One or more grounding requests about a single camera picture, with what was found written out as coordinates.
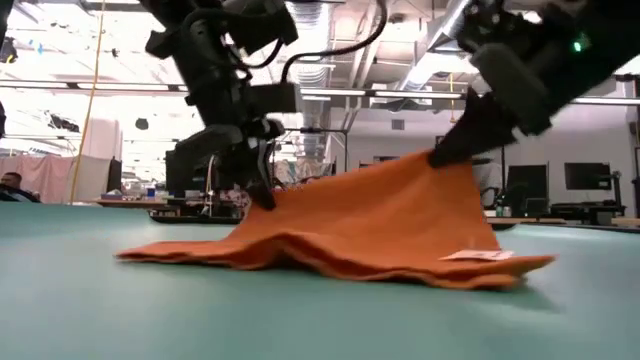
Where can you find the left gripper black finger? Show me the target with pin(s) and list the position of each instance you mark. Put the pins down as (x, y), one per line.
(240, 177)
(265, 180)

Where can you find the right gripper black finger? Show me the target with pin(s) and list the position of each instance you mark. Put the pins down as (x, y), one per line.
(475, 135)

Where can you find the orange towel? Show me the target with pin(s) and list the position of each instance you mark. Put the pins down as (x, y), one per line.
(375, 220)

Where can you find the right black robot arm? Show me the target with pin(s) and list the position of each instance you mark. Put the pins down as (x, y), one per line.
(600, 40)

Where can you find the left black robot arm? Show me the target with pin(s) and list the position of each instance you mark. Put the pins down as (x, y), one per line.
(210, 30)

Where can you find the red patterned cloth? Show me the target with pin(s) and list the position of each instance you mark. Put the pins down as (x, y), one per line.
(241, 200)

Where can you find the black computer monitor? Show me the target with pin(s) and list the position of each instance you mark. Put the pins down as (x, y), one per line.
(175, 175)
(527, 180)
(587, 175)

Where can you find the black ceiling lamp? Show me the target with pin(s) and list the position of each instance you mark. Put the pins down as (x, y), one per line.
(6, 50)
(142, 124)

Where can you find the blue cup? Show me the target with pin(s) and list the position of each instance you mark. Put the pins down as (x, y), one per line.
(151, 192)

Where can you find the wooden desk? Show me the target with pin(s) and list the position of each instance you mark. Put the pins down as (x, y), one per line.
(130, 202)

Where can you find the black upright panel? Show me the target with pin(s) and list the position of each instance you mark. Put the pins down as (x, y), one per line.
(114, 175)

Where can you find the black desk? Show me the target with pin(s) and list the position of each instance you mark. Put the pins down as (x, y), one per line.
(590, 207)

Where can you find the green table mat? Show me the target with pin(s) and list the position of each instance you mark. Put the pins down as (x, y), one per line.
(300, 325)

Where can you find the pink curtain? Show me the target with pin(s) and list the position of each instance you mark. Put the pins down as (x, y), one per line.
(50, 177)

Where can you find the person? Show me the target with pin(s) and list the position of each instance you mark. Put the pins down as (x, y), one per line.
(12, 182)

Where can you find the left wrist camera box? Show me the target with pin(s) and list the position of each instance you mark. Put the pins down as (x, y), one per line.
(272, 98)

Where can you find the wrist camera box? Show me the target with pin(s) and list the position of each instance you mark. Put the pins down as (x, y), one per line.
(272, 98)
(482, 25)

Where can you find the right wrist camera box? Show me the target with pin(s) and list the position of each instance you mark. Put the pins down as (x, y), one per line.
(482, 25)

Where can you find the silver ventilation duct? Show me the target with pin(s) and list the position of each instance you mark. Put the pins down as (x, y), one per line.
(310, 75)

